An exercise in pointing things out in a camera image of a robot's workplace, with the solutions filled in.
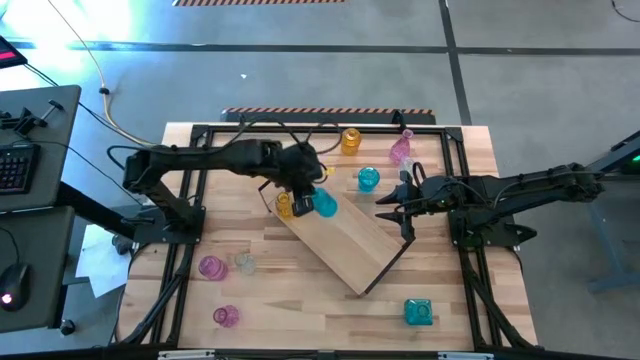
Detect black hazard-striped floor mat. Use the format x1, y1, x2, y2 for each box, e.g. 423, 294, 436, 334
221, 106, 437, 126

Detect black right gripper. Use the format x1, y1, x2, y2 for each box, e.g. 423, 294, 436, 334
374, 176, 452, 244

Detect pink scalloped glass vase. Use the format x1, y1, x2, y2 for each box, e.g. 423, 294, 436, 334
212, 304, 241, 329

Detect black desk clamp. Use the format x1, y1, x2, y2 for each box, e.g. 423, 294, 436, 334
0, 99, 66, 135

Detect teal diamond-pattern glass vase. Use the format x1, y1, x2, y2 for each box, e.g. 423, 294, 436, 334
310, 186, 340, 220

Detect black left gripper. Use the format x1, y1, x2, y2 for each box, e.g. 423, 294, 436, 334
272, 141, 326, 218

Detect wooden shelf with black legs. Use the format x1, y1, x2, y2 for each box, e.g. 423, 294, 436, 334
257, 169, 419, 297

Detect black laptop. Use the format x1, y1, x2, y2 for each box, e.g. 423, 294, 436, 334
0, 35, 29, 70

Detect teal square glass vase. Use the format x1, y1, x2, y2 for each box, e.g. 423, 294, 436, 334
403, 298, 434, 327

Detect grey metal side table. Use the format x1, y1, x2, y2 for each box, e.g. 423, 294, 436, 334
551, 130, 640, 294

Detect white paper sheet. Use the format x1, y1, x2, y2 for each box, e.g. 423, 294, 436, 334
74, 223, 132, 299

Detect yellow tall textured vase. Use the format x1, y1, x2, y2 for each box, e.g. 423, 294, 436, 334
340, 127, 363, 157

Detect yellow ribbed glass vase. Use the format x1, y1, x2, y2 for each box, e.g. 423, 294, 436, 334
275, 191, 295, 221

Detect dark grey desk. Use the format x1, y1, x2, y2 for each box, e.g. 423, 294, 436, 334
0, 205, 76, 332

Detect clear ribbed glass vase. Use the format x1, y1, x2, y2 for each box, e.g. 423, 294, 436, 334
398, 156, 417, 181

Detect yellow floor cable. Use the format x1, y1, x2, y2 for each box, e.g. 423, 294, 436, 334
46, 0, 162, 148

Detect small round clear vase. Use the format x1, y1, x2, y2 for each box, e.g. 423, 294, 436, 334
234, 252, 257, 276

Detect teal round bottle vase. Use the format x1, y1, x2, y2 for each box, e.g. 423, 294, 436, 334
357, 166, 381, 194

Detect black computer mouse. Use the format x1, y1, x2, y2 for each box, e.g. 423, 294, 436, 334
0, 262, 31, 313

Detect black keyboard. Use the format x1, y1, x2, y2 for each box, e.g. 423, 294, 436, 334
0, 143, 42, 196

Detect tall pink glass vase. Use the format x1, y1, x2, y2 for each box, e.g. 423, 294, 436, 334
389, 128, 415, 167

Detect pink cylindrical glass vase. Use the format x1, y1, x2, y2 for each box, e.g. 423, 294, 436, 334
198, 254, 230, 282

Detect black support beam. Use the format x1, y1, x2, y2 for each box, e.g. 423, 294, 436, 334
53, 180, 139, 240

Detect silver metal bracket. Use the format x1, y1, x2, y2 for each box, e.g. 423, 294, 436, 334
157, 349, 216, 360
437, 351, 495, 360

